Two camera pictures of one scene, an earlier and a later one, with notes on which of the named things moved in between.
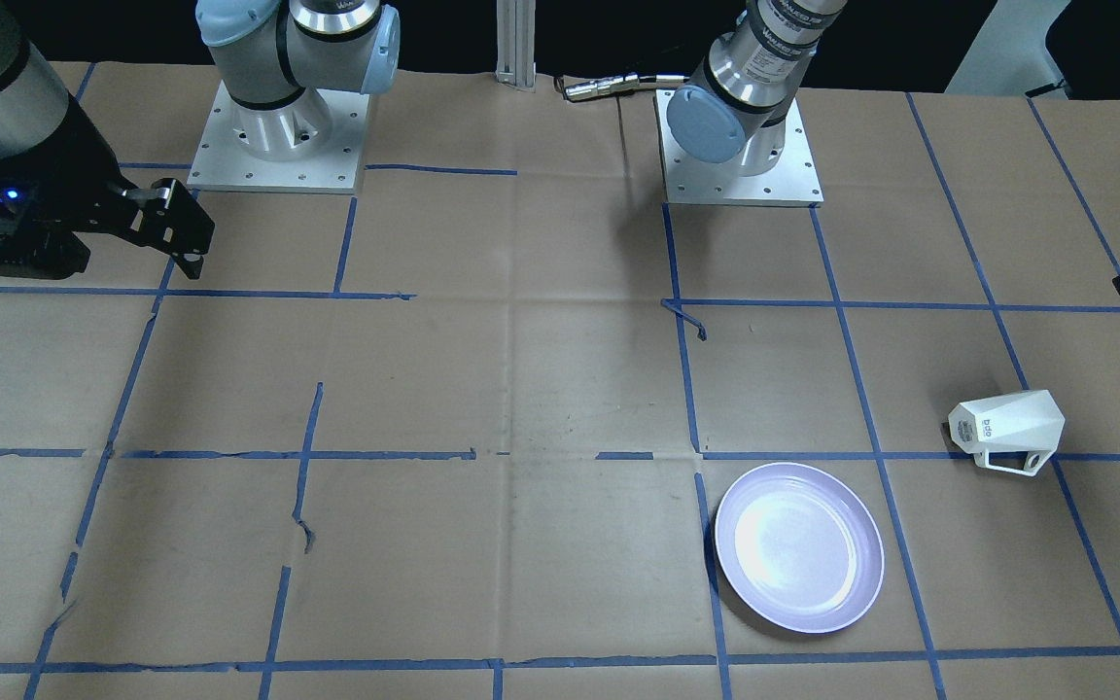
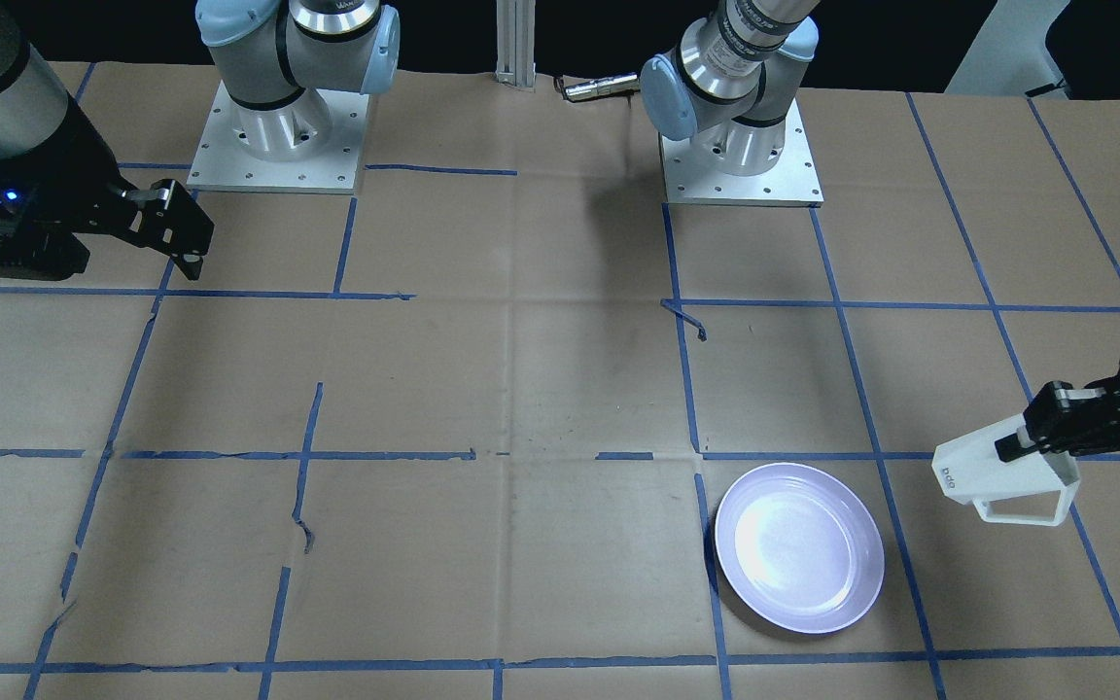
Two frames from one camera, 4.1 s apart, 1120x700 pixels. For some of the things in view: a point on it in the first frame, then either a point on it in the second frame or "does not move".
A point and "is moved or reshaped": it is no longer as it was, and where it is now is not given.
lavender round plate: [801, 545] does not move
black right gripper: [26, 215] does not move
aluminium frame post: [516, 44] does not move
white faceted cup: [1016, 432] is moved or reshaped
